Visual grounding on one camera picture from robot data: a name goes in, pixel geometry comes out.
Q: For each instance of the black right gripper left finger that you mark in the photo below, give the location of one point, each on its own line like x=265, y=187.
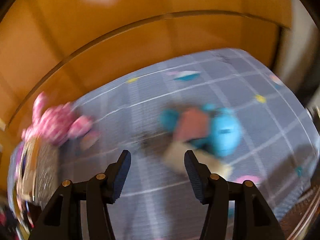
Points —
x=61, y=218

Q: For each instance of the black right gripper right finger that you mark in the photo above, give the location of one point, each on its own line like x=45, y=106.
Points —
x=253, y=218

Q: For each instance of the blue plush teddy pink shirt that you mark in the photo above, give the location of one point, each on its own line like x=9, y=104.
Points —
x=215, y=130

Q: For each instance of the beige elastic bandage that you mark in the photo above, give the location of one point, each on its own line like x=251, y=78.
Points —
x=173, y=157

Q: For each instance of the woven colourful basket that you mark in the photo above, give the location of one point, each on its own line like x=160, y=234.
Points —
x=299, y=220

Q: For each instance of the ornate silver gold box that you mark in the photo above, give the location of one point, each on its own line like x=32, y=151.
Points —
x=33, y=171

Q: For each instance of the pink white spotted plush toy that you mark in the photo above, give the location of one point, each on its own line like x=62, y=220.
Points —
x=56, y=124

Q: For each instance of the grey patterned bed sheet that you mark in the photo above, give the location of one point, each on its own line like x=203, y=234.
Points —
x=278, y=151

